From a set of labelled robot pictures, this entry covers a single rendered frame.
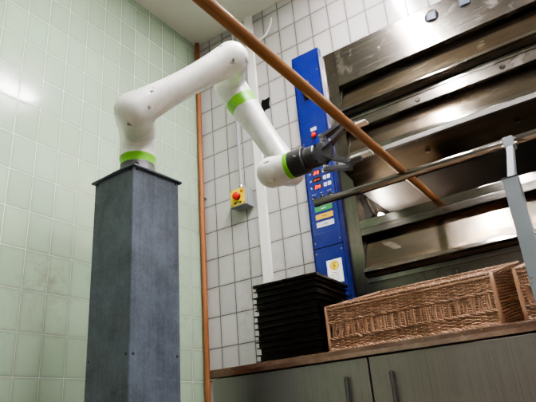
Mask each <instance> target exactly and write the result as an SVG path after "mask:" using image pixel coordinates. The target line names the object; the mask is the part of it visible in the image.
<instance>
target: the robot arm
mask: <svg viewBox="0 0 536 402"><path fill-rule="evenodd" d="M248 63H249V55H248V52H247V50H246V48H245V47H244V46H243V45H242V44H241V43H239V42H237V41H225V42H224V43H222V44H221V45H219V46H218V47H217V48H215V49H213V50H212V51H211V52H209V53H208V54H207V55H205V56H203V57H201V58H200V59H199V60H197V61H195V62H193V63H192V64H190V65H189V66H187V67H185V68H183V69H181V70H179V71H178V72H176V73H173V74H172V75H169V76H167V77H165V78H163V79H161V80H158V81H156V82H153V83H151V84H150V85H145V86H144V87H141V88H139V89H135V90H132V91H130V92H127V93H124V94H122V95H121V96H120V97H119V98H118V99H117V100H116V103H115V105H114V116H115V119H116V126H117V129H118V132H119V136H120V149H119V161H120V169H121V168H123V167H125V166H127V165H129V164H131V163H136V164H139V165H141V166H144V167H146V168H149V169H152V170H153V171H156V169H155V165H156V123H155V120H156V119H157V118H159V117H160V116H162V115H163V114H164V113H166V112H167V111H169V110H170V109H172V108H174V107H175V106H176V105H178V104H180V103H182V102H183V101H185V100H186V99H188V98H190V97H192V96H194V95H195V94H197V93H200V92H202V91H203V90H204V89H208V88H210V87H211V86H214V90H215V93H216V95H217V96H218V97H219V99H220V100H221V101H222V103H223V104H224V105H225V107H226V108H227V109H228V111H229V112H230V113H231V115H232V116H233V117H234V118H235V119H236V120H237V121H238V122H239V124H240V125H241V126H242V127H243V128H244V129H245V131H246V132H247V133H248V134H249V136H250V137H251V138H252V140H253V141H254V142H255V143H256V144H257V146H258V147H259V149H260V150H261V152H262V154H263V155H264V156H265V159H263V160H262V161H261V162H260V163H259V165H258V167H257V177H258V180H259V182H260V183H261V184H262V185H264V186H265V187H269V188H276V187H281V186H287V187H293V186H296V185H298V184H299V183H300V182H301V181H302V180H303V179H304V176H305V175H306V174H309V173H311V172H312V171H313V169H314V168H319V167H320V166H323V168H322V171H324V172H325V173H329V172H331V171H352V170H353V166H354V165H355V163H358V162H361V161H362V160H363V158H365V157H367V156H371V155H374V152H373V151H372V150H370V149H369V150H366V151H363V152H360V153H357V154H355V155H352V156H350V159H348V158H344V157H340V156H335V155H334V152H333V146H334V145H335V143H336V142H337V141H338V140H339V139H340V138H341V137H342V136H343V135H344V134H345V133H346V132H347V130H346V129H345V128H343V127H342V126H341V125H340V124H338V123H336V124H335V125H334V126H332V127H331V128H329V129H328V130H326V131H325V132H323V133H320V134H318V137H319V138H320V142H319V143H318V144H315V145H312V146H309V147H307V148H304V147H300V148H296V149H294V150H292V151H291V150H290V149H289V148H288V147H287V146H286V144H285V143H284V142H283V140H282V139H281V137H280V136H279V135H278V134H277V132H276V131H275V129H274V127H273V126H272V124H271V123H270V121H269V120H268V118H267V116H266V114H265V113H264V111H263V109H262V107H261V105H260V104H259V102H258V100H257V98H256V97H255V95H254V94H253V92H252V90H251V89H250V87H249V85H248V84H247V83H246V81H245V75H246V69H247V66H248ZM329 137H330V138H329ZM327 138H329V139H327ZM326 139H327V140H326ZM325 140H326V142H324V141H325ZM330 143H331V144H330ZM330 160H331V161H335V162H336V161H337V162H340V163H344V164H345V165H327V164H328V163H329V161H330Z"/></svg>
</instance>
